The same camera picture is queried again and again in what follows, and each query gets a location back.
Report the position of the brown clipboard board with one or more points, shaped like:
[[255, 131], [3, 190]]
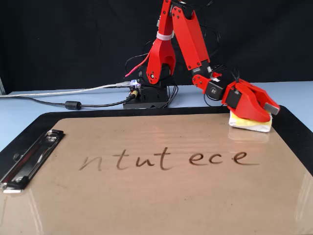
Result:
[[156, 195]]

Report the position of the metal clipboard clip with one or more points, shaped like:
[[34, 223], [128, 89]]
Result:
[[27, 164]]

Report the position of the black backdrop cloth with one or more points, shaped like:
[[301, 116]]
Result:
[[49, 36]]

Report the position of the black mat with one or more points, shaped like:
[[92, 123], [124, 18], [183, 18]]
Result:
[[97, 113]]

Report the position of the yellow sponge with black knob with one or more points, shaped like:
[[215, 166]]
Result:
[[252, 126]]

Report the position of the controller board with LED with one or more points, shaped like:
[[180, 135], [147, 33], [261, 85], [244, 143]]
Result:
[[135, 83]]

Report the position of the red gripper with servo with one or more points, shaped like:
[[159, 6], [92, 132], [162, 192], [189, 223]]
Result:
[[233, 99]]

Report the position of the grey post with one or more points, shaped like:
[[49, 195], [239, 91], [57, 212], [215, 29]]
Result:
[[2, 86]]

